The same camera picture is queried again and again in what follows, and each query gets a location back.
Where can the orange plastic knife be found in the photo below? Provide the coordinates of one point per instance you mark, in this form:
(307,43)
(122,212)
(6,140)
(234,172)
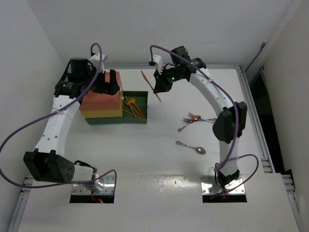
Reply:
(139,110)

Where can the pink metallic fork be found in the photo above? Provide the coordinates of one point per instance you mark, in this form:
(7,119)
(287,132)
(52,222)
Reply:
(185,122)

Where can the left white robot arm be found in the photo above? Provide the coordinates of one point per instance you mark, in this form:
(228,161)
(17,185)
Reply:
(47,162)

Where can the green bottom drawer box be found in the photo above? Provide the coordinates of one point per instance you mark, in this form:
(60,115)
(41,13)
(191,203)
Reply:
(141,101)

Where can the orange plastic spoon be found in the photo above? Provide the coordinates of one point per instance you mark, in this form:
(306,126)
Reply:
(132,101)

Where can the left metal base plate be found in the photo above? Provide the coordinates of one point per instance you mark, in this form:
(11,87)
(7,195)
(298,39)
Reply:
(103,186)

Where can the silver metal fork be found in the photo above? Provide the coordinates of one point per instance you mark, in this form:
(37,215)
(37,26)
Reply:
(211,120)

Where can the metal base plate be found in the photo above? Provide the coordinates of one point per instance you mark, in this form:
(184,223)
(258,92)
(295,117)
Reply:
(209,186)
(103,186)

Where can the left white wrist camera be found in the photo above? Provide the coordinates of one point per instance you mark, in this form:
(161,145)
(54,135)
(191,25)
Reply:
(95,60)

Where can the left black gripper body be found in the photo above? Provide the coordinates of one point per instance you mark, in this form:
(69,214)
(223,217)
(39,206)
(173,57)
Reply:
(99,85)

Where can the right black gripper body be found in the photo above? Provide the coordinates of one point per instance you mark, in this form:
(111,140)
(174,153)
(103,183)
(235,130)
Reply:
(167,77)

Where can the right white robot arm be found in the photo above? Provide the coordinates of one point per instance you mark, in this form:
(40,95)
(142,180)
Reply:
(230,114)

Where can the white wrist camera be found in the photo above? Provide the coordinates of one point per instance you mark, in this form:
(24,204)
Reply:
(157,62)
(95,60)

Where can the silver metal spoon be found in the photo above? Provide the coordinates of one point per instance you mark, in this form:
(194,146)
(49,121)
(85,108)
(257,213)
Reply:
(198,149)

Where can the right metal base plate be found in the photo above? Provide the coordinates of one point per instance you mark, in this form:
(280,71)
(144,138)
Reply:
(209,186)

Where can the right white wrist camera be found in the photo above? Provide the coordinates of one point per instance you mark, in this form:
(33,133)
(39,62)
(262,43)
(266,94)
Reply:
(157,62)

